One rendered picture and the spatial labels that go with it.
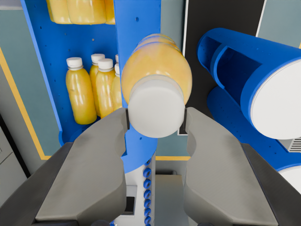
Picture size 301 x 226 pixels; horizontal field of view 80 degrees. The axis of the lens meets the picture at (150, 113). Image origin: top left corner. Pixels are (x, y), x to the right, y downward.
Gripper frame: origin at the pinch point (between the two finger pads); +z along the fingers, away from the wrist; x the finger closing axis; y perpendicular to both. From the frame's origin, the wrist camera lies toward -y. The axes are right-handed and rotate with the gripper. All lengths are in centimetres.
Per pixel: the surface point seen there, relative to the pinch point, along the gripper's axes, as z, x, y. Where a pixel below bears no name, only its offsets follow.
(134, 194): 46, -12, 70
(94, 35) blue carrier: 46.2, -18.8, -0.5
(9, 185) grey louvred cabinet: 110, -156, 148
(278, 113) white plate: 40, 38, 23
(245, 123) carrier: 74, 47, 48
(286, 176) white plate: 41, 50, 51
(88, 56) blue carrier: 45, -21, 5
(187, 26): 129, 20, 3
